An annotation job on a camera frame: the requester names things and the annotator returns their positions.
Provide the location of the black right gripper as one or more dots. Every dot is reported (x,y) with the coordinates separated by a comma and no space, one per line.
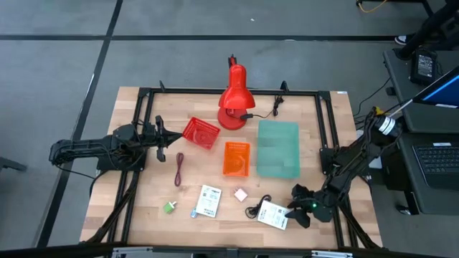
(319,206)

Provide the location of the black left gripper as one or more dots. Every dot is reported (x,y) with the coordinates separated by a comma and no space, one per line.
(148,138)

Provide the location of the white printed product box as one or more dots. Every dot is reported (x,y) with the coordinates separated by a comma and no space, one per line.
(208,200)
(272,215)

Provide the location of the pink charger plug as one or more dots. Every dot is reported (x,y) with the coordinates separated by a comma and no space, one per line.
(241,195)

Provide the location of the green charger plug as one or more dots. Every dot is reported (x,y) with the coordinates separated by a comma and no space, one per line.
(168,208)

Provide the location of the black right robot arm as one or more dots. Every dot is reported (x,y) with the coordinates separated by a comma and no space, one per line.
(344,168)

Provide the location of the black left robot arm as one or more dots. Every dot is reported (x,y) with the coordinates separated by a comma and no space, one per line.
(86,147)

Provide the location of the red plastic basket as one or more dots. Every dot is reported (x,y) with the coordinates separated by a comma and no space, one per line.
(201,134)

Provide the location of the green translucent tray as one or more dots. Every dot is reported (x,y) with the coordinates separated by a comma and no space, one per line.
(278,150)

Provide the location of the orange plastic basket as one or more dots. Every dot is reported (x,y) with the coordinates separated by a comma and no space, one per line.
(236,161)

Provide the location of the red desk lamp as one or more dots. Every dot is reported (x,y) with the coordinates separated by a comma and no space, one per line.
(236,96)

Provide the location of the white paper sheet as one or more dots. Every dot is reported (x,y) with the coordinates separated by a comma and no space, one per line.
(376,163)

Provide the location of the white label sticker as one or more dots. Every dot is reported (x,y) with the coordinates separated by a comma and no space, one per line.
(341,92)

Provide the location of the yellow connector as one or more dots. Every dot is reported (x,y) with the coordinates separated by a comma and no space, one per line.
(376,109)

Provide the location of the black laptop keyboard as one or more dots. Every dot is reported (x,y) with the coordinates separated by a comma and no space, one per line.
(437,161)

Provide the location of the grey side desk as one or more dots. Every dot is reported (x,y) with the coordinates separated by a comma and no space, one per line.
(405,86)

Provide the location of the laptop screen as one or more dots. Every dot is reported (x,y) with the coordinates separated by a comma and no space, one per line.
(444,91)

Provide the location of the black power adapter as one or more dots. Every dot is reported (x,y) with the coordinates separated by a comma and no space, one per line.
(425,66)

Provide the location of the person's shoe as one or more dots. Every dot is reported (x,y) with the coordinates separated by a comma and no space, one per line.
(400,39)

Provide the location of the person's leg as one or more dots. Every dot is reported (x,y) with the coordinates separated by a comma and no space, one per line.
(430,25)

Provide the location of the black stand leg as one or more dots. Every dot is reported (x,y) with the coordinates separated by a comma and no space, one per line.
(427,7)

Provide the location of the black metal table frame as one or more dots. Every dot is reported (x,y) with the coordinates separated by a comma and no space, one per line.
(179,91)

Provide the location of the silver aluminium frame post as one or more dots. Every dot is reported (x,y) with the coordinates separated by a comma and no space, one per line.
(331,254)
(131,252)

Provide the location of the black frame crossbar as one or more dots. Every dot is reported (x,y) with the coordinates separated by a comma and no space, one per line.
(54,251)

